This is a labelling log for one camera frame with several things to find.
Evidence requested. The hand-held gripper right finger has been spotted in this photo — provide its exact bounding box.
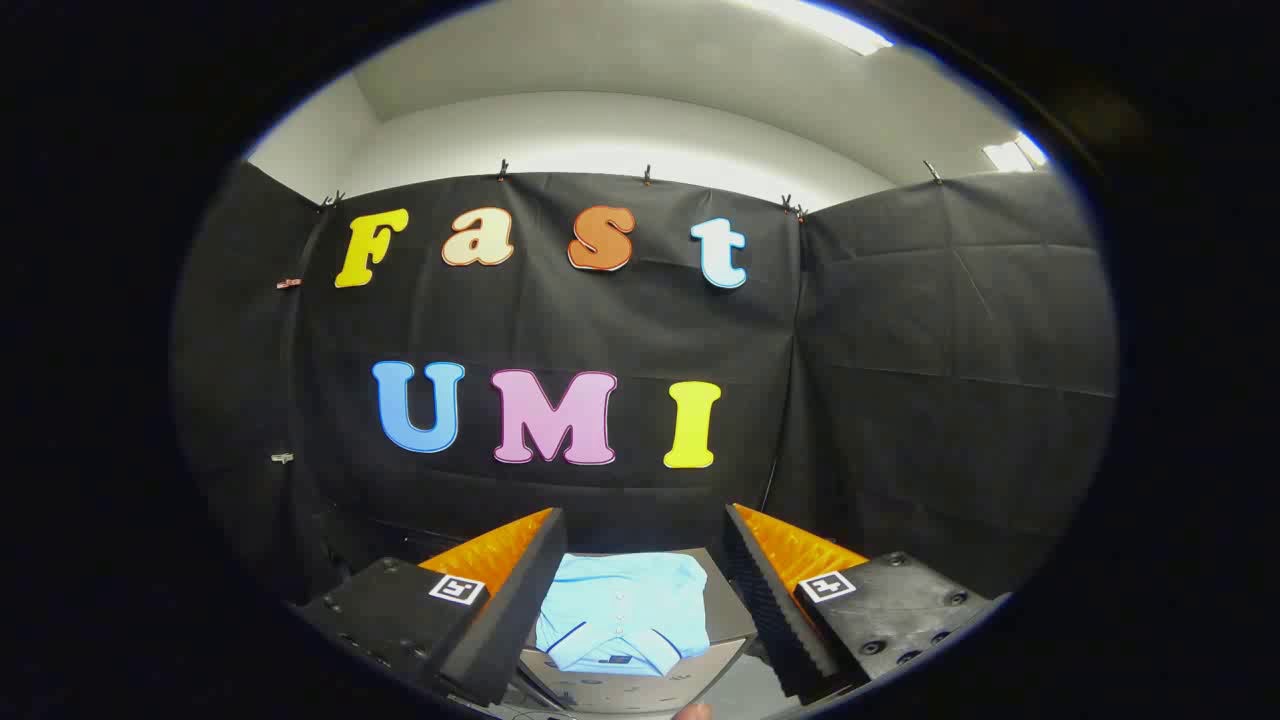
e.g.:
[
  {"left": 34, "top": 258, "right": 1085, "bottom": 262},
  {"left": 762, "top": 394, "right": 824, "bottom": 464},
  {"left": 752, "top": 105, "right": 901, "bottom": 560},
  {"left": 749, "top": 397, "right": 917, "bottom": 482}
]
[{"left": 722, "top": 502, "right": 1011, "bottom": 703}]

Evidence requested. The ceiling light panel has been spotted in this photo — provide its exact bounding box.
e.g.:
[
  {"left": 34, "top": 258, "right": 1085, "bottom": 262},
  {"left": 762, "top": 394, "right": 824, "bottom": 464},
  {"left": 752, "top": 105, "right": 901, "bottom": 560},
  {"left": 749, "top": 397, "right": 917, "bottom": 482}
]
[{"left": 983, "top": 131, "right": 1049, "bottom": 174}]

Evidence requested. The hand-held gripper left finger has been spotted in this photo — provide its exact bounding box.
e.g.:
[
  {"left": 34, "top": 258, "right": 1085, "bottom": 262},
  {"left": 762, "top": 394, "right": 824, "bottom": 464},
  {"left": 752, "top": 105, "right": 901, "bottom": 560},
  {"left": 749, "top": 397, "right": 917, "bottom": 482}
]
[{"left": 293, "top": 506, "right": 569, "bottom": 708}]

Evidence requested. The light blue button shirt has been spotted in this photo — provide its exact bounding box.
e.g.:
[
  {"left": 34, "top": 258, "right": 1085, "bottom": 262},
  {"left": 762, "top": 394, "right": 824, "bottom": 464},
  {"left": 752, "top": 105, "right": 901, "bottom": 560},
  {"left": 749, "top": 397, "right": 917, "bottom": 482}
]
[{"left": 535, "top": 552, "right": 713, "bottom": 678}]

